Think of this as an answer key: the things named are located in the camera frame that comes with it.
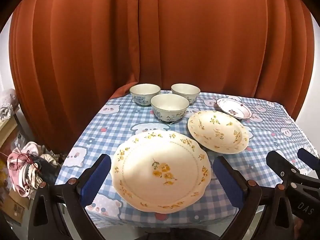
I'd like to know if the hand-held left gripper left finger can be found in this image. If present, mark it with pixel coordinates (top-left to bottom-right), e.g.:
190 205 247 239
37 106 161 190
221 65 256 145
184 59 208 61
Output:
27 153 112 240

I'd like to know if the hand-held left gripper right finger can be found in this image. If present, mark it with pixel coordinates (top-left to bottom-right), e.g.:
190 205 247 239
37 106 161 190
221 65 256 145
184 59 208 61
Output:
212 156 295 240

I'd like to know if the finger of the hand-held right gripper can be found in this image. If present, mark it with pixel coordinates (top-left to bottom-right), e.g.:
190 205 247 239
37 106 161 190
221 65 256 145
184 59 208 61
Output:
266 151 300 188
297 148 320 174

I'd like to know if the deep yellow floral plate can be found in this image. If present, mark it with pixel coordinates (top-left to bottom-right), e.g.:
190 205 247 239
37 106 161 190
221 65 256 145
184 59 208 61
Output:
187 110 250 154

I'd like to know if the large yellow floral plate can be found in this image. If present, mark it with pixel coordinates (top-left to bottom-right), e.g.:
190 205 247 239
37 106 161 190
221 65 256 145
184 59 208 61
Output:
112 131 210 214

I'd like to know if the small red floral plate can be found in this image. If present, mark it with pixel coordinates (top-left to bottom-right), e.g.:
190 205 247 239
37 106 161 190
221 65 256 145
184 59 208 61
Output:
216 98 253 120

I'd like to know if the blue floral ceramic bowl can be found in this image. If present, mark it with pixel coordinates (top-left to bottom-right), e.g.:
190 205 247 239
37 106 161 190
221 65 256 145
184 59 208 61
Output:
150 94 190 125
129 84 161 106
171 83 201 105

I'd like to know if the blue checked bear tablecloth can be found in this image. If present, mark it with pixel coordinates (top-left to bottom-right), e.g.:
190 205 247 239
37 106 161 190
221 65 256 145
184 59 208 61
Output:
54 90 320 229

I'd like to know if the pile of pink white clothes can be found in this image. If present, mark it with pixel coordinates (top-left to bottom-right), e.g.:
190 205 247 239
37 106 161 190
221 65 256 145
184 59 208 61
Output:
7 141 60 198

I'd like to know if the cardboard box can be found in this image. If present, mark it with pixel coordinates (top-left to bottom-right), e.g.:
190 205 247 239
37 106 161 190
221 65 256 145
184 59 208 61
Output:
0 187 28 224

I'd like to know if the white fluffy cloth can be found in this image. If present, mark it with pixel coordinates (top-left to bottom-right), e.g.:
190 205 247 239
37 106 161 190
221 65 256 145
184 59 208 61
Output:
0 89 19 120

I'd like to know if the rust orange curtain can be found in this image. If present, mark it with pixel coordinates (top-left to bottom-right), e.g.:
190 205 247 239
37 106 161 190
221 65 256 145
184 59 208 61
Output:
7 0 315 155

